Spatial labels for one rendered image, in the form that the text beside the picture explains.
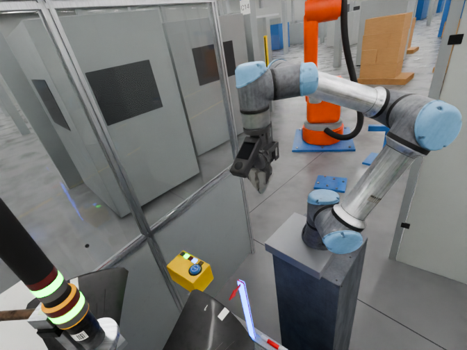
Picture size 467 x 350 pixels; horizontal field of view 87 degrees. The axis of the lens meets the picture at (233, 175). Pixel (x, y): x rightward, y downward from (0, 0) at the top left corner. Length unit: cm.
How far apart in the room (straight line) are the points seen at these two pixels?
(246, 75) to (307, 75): 14
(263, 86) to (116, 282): 56
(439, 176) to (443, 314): 95
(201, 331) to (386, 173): 67
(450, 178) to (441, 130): 126
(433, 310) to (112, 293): 212
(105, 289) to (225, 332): 33
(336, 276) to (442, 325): 133
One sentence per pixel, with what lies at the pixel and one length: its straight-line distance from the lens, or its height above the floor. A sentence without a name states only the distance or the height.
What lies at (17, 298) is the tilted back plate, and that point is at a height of 134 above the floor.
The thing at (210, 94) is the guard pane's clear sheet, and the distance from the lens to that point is 158.
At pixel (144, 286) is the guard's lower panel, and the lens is 158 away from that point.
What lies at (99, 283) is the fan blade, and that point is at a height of 141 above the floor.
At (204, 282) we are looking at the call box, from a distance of 107.
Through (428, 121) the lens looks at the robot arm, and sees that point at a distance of 78.
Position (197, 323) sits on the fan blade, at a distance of 78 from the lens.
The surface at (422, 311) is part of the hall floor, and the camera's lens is 234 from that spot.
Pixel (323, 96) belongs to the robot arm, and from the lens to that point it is 80.
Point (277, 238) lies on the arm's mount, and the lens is 113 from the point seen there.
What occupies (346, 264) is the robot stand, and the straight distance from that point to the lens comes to 112.
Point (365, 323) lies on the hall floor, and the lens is 217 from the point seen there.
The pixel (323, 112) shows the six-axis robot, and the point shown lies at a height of 56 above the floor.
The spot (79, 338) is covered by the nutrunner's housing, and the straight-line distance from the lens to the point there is 49.
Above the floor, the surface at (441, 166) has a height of 93.
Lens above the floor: 185
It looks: 30 degrees down
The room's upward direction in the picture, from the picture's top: 10 degrees counter-clockwise
